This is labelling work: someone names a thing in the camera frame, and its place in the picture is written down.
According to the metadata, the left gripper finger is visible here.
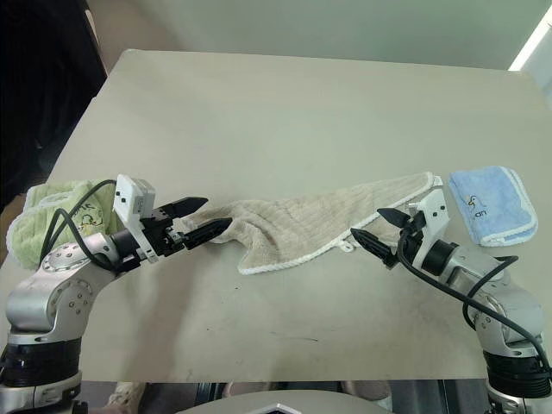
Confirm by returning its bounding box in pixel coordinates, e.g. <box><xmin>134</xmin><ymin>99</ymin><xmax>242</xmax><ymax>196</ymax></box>
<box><xmin>166</xmin><ymin>196</ymin><xmax>210</xmax><ymax>219</ymax></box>
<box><xmin>183</xmin><ymin>217</ymin><xmax>235</xmax><ymax>251</ymax></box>

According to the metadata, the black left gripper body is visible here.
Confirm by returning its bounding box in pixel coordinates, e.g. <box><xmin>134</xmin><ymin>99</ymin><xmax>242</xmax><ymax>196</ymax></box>
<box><xmin>140</xmin><ymin>202</ymin><xmax>191</xmax><ymax>259</ymax></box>

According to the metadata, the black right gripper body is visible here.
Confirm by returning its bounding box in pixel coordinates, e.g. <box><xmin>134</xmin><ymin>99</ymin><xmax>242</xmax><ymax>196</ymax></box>
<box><xmin>386</xmin><ymin>210</ymin><xmax>427</xmax><ymax>272</ymax></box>

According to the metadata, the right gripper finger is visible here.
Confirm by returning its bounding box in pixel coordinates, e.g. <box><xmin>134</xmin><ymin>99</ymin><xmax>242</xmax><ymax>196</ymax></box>
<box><xmin>377</xmin><ymin>207</ymin><xmax>411</xmax><ymax>229</ymax></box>
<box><xmin>350</xmin><ymin>228</ymin><xmax>398</xmax><ymax>269</ymax></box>

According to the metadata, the beige towel with white trim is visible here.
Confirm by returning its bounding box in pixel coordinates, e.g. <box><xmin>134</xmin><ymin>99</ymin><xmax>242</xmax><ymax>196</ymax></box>
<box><xmin>178</xmin><ymin>171</ymin><xmax>443</xmax><ymax>278</ymax></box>

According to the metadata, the blue folded towel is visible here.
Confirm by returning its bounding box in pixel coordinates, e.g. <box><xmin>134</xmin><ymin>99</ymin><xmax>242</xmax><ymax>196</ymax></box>
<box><xmin>448</xmin><ymin>167</ymin><xmax>540</xmax><ymax>248</ymax></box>

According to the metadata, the green towel with cartoon print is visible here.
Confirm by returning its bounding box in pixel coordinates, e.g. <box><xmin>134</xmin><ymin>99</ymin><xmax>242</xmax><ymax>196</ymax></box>
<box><xmin>5</xmin><ymin>178</ymin><xmax>124</xmax><ymax>271</ymax></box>

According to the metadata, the beige fuzzy cloth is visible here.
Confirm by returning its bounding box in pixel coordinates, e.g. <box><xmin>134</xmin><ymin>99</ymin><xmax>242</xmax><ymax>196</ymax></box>
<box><xmin>106</xmin><ymin>380</ymin><xmax>147</xmax><ymax>409</ymax></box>

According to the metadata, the silver robot torso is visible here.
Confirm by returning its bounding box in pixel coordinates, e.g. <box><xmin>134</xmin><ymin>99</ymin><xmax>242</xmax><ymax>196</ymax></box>
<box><xmin>182</xmin><ymin>389</ymin><xmax>381</xmax><ymax>414</ymax></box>

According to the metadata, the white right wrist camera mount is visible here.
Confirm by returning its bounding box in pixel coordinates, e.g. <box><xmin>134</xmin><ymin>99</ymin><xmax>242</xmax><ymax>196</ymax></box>
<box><xmin>407</xmin><ymin>187</ymin><xmax>450</xmax><ymax>271</ymax></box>

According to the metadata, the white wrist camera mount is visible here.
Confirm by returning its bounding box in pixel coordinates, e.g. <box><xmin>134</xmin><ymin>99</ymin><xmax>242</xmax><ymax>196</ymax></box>
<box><xmin>407</xmin><ymin>187</ymin><xmax>450</xmax><ymax>271</ymax></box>
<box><xmin>112</xmin><ymin>173</ymin><xmax>161</xmax><ymax>264</ymax></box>

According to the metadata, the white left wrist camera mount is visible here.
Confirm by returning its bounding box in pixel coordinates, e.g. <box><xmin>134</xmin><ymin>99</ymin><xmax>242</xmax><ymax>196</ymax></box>
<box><xmin>112</xmin><ymin>173</ymin><xmax>161</xmax><ymax>264</ymax></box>

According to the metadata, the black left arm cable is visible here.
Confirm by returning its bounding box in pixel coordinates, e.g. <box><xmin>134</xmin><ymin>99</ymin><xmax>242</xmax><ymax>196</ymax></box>
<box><xmin>42</xmin><ymin>178</ymin><xmax>127</xmax><ymax>275</ymax></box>

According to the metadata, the bright white frame strip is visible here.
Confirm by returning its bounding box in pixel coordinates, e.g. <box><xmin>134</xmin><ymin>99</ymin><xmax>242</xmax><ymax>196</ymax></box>
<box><xmin>507</xmin><ymin>16</ymin><xmax>552</xmax><ymax>72</ymax></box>

